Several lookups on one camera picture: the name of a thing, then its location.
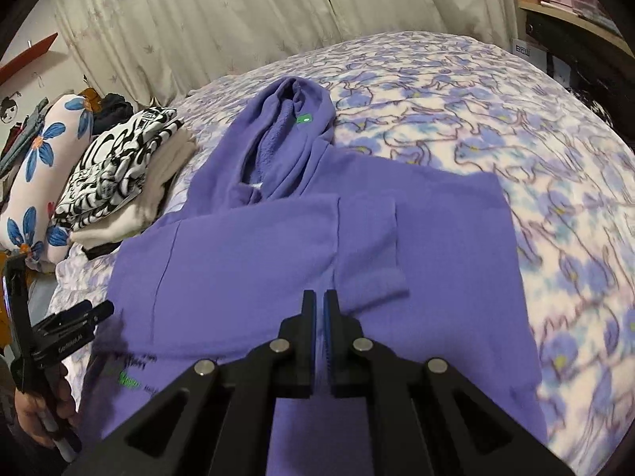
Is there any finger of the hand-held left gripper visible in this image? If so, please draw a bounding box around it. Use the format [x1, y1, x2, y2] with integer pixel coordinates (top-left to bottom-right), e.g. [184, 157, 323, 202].
[90, 299, 116, 329]
[33, 302, 96, 335]

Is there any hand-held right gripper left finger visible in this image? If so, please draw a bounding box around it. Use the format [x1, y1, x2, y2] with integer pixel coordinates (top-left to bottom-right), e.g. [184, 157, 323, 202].
[64, 290, 318, 476]

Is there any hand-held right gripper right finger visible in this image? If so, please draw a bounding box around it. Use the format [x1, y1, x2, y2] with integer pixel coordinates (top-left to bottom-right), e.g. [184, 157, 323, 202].
[323, 290, 576, 476]

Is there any purple zip hoodie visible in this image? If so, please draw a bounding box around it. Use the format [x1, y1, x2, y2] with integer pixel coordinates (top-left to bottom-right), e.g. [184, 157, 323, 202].
[79, 75, 549, 476]

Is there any dark clothes pile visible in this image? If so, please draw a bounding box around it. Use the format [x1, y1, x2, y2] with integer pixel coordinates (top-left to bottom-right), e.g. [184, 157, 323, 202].
[92, 93, 135, 134]

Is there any person's left hand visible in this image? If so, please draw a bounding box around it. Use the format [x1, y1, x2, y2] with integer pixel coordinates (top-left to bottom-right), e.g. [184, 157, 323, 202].
[14, 363, 81, 451]

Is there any black white printed folded cloth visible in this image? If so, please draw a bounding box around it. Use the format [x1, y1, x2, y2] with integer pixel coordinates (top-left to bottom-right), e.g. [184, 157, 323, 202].
[54, 106, 184, 234]

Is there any cream folded cloth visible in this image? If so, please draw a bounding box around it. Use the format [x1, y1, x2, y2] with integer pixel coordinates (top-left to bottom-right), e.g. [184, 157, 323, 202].
[72, 129, 199, 249]

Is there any rolled floral quilt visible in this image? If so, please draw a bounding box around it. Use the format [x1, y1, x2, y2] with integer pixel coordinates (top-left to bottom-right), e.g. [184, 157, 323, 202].
[0, 92, 95, 273]

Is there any grey garment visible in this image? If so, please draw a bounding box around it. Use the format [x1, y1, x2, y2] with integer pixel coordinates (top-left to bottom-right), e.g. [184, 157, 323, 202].
[0, 99, 50, 174]

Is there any cat print fleece blanket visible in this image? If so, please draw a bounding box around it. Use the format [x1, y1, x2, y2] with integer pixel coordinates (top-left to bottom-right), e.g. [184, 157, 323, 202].
[50, 30, 635, 476]

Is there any cream leaf pattern curtain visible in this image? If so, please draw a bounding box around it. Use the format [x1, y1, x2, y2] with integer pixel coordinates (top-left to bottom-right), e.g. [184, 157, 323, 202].
[50, 0, 517, 110]

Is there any white printed box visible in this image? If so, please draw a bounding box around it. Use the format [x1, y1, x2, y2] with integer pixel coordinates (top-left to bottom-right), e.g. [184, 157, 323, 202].
[511, 37, 549, 65]

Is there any black dotted cloth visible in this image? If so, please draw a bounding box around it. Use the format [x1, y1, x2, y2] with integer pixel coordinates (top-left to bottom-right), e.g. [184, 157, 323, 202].
[570, 84, 635, 152]

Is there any black long case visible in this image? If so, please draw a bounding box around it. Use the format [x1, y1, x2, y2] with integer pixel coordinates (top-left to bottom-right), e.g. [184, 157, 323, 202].
[523, 10, 635, 90]

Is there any red wall shelf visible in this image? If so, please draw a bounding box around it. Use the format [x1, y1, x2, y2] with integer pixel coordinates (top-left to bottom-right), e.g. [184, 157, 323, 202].
[0, 32, 59, 85]

